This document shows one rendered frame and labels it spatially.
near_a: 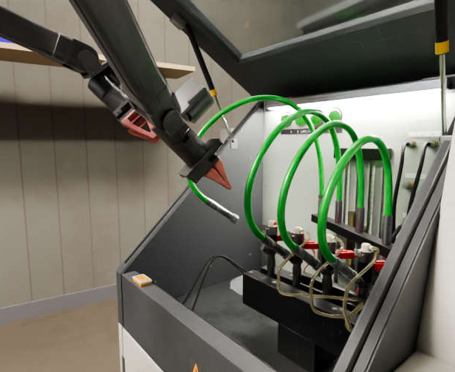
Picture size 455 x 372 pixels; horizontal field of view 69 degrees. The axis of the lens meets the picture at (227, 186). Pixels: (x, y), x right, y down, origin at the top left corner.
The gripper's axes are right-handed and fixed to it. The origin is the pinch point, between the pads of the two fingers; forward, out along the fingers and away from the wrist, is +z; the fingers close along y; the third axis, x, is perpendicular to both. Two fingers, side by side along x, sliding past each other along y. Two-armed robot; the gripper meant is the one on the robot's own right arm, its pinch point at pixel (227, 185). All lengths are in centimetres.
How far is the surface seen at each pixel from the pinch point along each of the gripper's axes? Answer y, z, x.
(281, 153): 27.8, 20.2, 32.2
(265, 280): -9.3, 23.4, 0.5
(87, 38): 47, -77, 216
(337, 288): -1.2, 29.6, -12.4
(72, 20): 48, -92, 215
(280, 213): -0.2, 3.9, -16.9
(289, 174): 6.0, 0.7, -16.4
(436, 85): 46, 16, -14
